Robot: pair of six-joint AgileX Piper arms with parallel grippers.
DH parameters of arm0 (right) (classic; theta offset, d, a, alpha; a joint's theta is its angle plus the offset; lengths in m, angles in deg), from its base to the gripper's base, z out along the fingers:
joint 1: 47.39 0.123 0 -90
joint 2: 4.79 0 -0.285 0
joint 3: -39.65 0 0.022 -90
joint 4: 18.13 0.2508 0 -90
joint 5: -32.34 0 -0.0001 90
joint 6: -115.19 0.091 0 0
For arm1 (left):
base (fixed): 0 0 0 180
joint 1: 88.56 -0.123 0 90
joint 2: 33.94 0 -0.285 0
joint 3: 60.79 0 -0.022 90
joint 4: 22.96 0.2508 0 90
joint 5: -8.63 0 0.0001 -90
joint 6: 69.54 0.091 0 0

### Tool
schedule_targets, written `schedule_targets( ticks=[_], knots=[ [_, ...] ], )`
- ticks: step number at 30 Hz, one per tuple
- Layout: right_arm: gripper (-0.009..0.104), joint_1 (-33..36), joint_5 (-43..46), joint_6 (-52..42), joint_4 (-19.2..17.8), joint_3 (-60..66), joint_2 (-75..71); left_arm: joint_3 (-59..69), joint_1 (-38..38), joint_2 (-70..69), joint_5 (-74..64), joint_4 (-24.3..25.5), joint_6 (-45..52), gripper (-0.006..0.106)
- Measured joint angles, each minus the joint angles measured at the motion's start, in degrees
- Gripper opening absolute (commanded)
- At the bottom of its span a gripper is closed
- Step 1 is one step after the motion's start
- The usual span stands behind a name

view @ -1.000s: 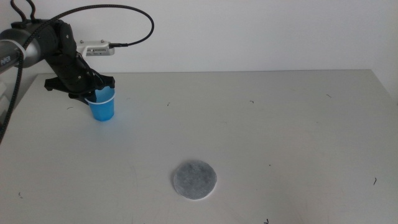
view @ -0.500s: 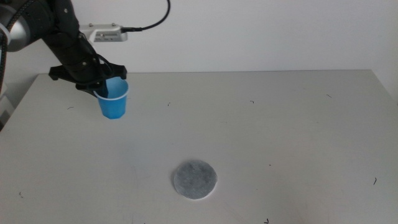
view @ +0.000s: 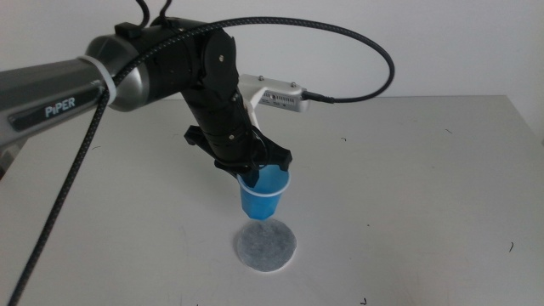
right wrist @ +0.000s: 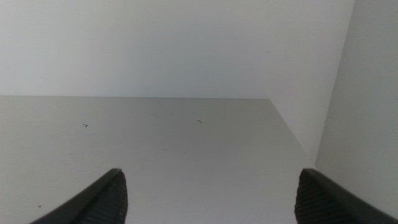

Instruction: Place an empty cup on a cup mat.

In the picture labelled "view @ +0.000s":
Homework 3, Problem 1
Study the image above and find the blue plastic cup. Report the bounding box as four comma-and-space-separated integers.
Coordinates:
236, 164, 292, 221

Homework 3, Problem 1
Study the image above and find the round grey felt cup mat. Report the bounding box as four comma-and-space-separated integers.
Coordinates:
235, 218, 298, 274

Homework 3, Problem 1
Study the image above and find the white zip tie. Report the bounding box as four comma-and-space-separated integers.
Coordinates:
77, 54, 118, 105

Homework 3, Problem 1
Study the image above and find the white wrist camera with mount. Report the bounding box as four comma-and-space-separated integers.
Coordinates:
237, 73, 308, 129

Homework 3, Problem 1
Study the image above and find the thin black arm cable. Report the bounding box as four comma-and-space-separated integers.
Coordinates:
134, 0, 151, 28
158, 0, 173, 23

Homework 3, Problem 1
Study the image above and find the black braided camera cable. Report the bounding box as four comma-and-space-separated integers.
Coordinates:
7, 16, 396, 306

